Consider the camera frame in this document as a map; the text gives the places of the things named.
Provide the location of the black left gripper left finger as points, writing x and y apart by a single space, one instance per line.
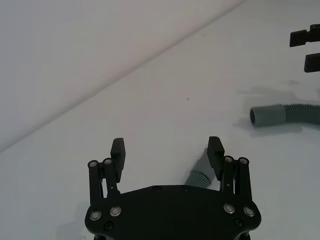
117 160

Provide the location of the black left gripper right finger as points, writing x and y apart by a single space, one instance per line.
215 160

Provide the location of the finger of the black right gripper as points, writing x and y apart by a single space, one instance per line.
301 37
312 62

